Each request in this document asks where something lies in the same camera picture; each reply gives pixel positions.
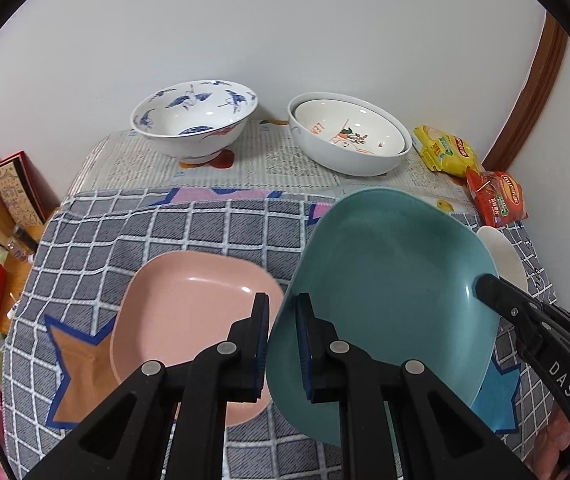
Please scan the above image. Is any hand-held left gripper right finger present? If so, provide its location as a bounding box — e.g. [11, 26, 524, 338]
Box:
[295, 292, 536, 480]

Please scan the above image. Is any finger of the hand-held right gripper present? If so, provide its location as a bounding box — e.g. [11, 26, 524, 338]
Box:
[475, 274, 548, 333]

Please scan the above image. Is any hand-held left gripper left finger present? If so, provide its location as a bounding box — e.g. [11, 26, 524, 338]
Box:
[25, 292, 271, 480]

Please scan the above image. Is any teal square plate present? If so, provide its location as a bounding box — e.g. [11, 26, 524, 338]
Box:
[265, 187, 500, 448]

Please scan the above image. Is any white plate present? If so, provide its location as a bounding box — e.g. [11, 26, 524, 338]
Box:
[476, 225, 530, 296]

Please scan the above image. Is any pink square plate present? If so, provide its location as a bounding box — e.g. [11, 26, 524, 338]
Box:
[109, 252, 286, 428]

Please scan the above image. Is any red snack packet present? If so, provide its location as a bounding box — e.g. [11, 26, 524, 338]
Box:
[466, 169, 528, 228]

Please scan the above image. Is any grey checked cloth with stars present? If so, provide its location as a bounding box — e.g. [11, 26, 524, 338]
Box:
[2, 187, 558, 480]

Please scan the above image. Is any white printed table cover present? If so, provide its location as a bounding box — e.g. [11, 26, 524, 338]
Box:
[68, 120, 480, 221]

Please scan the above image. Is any yellow snack packet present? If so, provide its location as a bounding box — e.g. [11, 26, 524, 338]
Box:
[412, 125, 480, 177]

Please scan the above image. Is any large plain white bowl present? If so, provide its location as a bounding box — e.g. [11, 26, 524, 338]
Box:
[287, 92, 412, 177]

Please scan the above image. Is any blue patterned white bowl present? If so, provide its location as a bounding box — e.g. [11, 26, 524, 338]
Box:
[131, 79, 258, 166]

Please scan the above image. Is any white bowl with orange print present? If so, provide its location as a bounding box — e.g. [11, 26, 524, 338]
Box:
[295, 99, 407, 156]

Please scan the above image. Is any red box with patterned side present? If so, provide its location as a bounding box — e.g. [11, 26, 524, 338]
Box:
[0, 151, 61, 226]

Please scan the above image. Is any brown wooden door frame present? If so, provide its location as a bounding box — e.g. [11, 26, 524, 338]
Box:
[482, 10, 568, 171]

